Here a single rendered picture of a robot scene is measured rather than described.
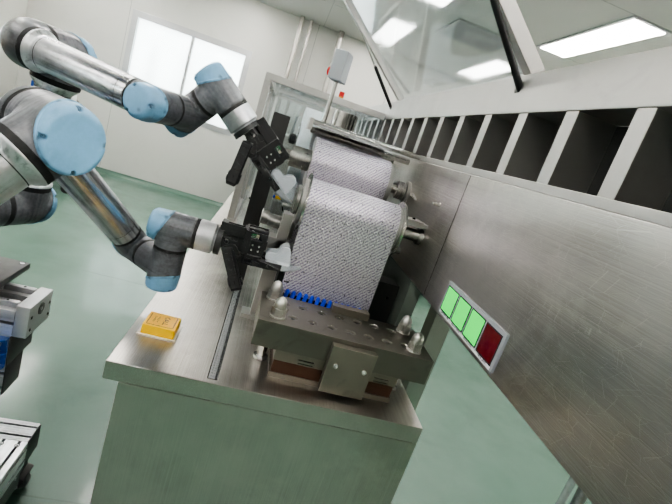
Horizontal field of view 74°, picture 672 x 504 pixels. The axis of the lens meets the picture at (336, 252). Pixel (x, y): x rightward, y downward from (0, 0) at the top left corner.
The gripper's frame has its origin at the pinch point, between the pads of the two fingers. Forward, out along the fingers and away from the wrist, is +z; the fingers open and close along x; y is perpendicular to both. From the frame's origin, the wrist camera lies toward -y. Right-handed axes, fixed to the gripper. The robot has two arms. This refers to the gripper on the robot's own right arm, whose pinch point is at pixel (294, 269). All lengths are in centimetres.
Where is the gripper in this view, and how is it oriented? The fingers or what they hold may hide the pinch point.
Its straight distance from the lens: 110.4
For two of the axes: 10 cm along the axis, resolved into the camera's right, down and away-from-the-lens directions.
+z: 9.4, 2.7, 1.9
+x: -1.1, -2.8, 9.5
